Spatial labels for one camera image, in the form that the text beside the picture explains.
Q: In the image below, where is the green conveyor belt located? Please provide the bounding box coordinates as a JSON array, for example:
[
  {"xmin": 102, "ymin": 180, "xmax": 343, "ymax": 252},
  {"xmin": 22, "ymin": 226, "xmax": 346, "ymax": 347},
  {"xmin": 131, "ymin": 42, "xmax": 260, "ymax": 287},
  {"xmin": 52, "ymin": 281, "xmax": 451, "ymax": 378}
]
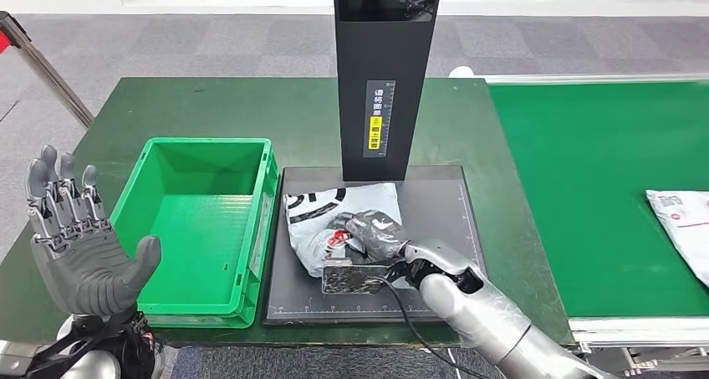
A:
[{"xmin": 488, "ymin": 80, "xmax": 709, "ymax": 318}]

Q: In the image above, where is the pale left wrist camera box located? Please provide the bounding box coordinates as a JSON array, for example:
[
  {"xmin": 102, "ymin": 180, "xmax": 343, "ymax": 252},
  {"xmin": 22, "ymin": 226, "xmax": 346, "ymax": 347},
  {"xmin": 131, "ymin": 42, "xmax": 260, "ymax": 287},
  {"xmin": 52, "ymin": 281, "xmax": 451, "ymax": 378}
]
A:
[{"xmin": 0, "ymin": 340, "xmax": 41, "ymax": 379}]

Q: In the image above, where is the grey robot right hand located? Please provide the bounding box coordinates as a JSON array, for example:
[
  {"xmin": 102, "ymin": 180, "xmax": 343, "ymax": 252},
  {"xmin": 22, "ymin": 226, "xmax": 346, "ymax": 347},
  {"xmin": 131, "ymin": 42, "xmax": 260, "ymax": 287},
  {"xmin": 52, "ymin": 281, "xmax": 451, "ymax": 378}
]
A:
[{"xmin": 332, "ymin": 210, "xmax": 411, "ymax": 262}]

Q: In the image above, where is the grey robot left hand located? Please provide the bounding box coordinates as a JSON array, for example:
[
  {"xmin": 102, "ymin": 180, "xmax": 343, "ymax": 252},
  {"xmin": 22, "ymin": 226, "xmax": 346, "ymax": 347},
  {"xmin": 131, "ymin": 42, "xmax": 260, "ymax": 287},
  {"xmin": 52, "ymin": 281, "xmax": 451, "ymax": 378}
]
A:
[{"xmin": 24, "ymin": 144, "xmax": 163, "ymax": 318}]

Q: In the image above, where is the black right camera cable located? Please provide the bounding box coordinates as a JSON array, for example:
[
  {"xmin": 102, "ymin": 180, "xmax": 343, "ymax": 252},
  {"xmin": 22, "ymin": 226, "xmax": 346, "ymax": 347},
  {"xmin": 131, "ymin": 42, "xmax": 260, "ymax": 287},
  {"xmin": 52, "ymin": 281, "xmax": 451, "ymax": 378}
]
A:
[{"xmin": 370, "ymin": 275, "xmax": 490, "ymax": 379}]

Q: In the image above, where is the green plastic crate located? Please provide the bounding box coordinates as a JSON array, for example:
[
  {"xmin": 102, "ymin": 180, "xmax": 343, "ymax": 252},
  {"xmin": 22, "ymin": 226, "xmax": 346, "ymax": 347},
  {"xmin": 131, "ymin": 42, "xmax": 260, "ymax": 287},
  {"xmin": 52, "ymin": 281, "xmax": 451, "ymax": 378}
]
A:
[{"xmin": 109, "ymin": 138, "xmax": 280, "ymax": 330}]

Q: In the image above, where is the grey poly mailer parcel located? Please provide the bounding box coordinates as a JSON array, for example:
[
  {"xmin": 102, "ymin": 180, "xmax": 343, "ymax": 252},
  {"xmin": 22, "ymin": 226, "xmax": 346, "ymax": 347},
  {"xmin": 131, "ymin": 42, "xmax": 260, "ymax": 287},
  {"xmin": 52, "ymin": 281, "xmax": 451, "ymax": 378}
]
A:
[
  {"xmin": 282, "ymin": 182, "xmax": 404, "ymax": 279},
  {"xmin": 645, "ymin": 189, "xmax": 709, "ymax": 289}
]

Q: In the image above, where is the black inbound scanning machine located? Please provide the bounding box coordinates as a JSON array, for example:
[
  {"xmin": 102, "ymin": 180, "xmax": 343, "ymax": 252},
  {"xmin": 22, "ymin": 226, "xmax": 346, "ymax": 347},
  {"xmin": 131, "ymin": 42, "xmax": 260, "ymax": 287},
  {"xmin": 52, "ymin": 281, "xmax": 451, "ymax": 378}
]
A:
[{"xmin": 261, "ymin": 0, "xmax": 488, "ymax": 328}]

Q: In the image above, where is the metal barrier pole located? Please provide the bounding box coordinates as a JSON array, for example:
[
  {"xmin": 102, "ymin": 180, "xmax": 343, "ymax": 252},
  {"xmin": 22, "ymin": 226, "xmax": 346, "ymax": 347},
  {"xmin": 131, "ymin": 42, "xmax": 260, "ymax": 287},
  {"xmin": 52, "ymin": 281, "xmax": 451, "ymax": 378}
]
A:
[{"xmin": 0, "ymin": 10, "xmax": 95, "ymax": 129}]

